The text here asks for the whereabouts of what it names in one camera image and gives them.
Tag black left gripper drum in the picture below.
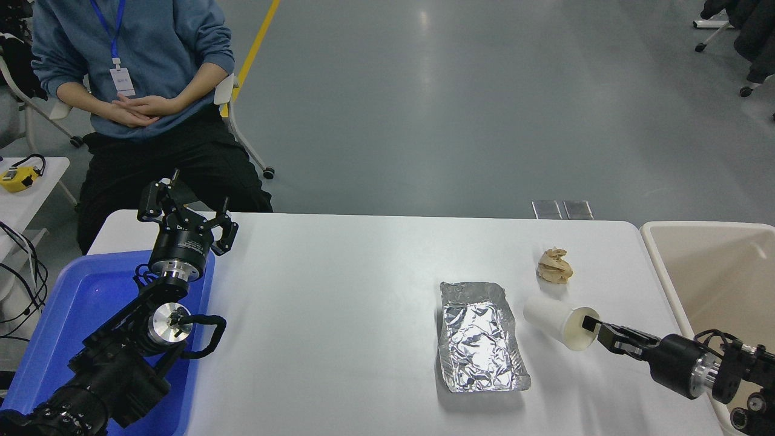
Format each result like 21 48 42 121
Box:
150 214 216 273

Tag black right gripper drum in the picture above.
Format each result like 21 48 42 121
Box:
642 333 707 400

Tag white paper cup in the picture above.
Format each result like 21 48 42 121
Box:
523 295 601 352

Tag crumpled tan paper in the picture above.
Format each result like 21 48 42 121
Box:
536 247 574 285

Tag person's right hand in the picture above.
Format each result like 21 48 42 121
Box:
111 100 162 128

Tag person's left hand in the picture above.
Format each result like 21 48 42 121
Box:
129 93 183 119

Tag large pale bin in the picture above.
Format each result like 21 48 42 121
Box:
640 221 775 436

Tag white side table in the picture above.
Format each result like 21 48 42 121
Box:
0 156 80 262

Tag blue plastic tray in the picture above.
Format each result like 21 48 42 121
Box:
0 249 216 436

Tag silver foil tray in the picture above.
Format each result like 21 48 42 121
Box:
438 280 532 394

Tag white wheeled chair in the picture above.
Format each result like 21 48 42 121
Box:
0 54 276 180

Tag yellow tape measure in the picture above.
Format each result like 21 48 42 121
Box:
0 153 47 194

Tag seated person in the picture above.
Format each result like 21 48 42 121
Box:
30 0 274 255

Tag black jacket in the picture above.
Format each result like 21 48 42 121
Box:
0 0 48 101

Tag dark draped wheeled chair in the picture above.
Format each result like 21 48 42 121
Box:
693 0 775 98

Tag white badge on blue lanyard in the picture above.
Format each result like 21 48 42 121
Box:
91 0 137 96

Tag black cables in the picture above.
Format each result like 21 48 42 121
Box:
0 221 49 343

